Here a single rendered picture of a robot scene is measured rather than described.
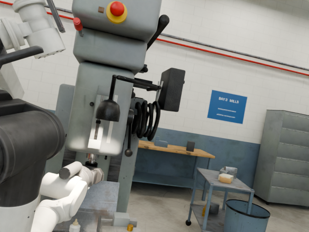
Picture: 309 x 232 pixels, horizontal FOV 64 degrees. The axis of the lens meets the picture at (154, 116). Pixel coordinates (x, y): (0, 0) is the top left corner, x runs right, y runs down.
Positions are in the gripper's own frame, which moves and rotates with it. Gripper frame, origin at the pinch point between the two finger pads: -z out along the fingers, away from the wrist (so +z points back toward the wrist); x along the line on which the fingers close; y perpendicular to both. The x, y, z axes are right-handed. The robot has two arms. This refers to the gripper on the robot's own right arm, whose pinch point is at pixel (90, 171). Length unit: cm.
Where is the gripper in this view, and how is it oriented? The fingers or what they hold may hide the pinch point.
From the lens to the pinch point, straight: 100.9
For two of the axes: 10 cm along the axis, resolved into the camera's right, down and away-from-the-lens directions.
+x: -9.8, -1.8, 0.6
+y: -1.8, 9.8, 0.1
